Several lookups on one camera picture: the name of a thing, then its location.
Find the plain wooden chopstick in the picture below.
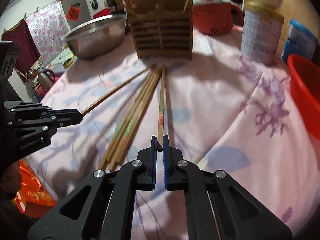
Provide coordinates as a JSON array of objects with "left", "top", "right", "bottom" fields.
[{"left": 81, "top": 63, "right": 156, "bottom": 116}]

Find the chopstick with red print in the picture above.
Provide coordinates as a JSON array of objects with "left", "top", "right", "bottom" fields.
[{"left": 157, "top": 66, "right": 165, "bottom": 152}]

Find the person's left hand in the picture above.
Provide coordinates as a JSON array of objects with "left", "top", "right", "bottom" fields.
[{"left": 1, "top": 161, "right": 22, "bottom": 201}]

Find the metal kettle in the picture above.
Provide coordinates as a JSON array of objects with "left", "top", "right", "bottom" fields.
[{"left": 37, "top": 69, "right": 55, "bottom": 92}]

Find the wooden chopstick in bundle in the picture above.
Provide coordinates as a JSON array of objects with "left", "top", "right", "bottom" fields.
[{"left": 98, "top": 67, "right": 161, "bottom": 172}]

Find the wooden chopstick green print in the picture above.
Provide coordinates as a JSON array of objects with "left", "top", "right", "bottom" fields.
[{"left": 107, "top": 68, "right": 163, "bottom": 172}]

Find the orange red gift bag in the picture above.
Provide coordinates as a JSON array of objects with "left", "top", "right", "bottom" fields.
[{"left": 15, "top": 160, "right": 56, "bottom": 218}]

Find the dark red hanging cloth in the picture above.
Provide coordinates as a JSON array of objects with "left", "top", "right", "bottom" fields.
[{"left": 2, "top": 19, "right": 41, "bottom": 75}]

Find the stainless steel bowl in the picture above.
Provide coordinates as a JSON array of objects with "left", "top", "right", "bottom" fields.
[{"left": 61, "top": 15, "right": 126, "bottom": 59}]

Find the pink floral hanging sheet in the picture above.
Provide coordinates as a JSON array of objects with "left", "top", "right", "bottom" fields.
[{"left": 25, "top": 1, "right": 68, "bottom": 65}]

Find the pink floral tablecloth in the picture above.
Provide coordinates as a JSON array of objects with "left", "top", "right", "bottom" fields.
[{"left": 28, "top": 30, "right": 319, "bottom": 235}]

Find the small red fu paper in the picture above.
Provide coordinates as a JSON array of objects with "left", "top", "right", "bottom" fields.
[{"left": 66, "top": 7, "right": 80, "bottom": 21}]

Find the grey door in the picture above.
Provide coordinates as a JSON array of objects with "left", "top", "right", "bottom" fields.
[{"left": 60, "top": 0, "right": 92, "bottom": 29}]

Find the wooden chopstick holder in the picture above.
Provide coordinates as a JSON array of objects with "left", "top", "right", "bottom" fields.
[{"left": 127, "top": 0, "right": 193, "bottom": 59}]

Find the red plastic basket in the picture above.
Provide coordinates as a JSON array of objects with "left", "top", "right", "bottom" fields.
[{"left": 287, "top": 54, "right": 319, "bottom": 139}]

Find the red electric pot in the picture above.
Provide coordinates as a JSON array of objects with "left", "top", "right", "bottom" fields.
[{"left": 193, "top": 0, "right": 244, "bottom": 36}]

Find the blue lidded canister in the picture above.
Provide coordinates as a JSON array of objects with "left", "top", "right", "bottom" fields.
[{"left": 281, "top": 19, "right": 318, "bottom": 63}]

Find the milk powder tin gold lid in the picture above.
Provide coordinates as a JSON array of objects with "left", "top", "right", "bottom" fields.
[{"left": 240, "top": 0, "right": 284, "bottom": 66}]

